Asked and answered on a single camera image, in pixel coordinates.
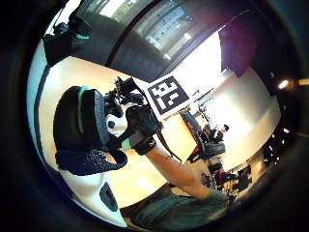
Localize white marker cube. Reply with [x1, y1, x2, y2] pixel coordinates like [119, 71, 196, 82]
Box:
[142, 73, 191, 121]

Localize dark purple curtain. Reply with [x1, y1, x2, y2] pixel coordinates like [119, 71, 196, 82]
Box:
[217, 13, 268, 79]

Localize the person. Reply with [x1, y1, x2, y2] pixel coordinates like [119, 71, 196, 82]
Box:
[121, 188, 234, 232]

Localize ceiling lamp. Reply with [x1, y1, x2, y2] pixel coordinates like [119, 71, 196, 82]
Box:
[277, 78, 291, 91]

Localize black window frame bar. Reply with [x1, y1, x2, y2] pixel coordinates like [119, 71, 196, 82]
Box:
[105, 0, 155, 68]

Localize black glove cable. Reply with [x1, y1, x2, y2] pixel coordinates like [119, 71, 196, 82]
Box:
[155, 128, 183, 163]

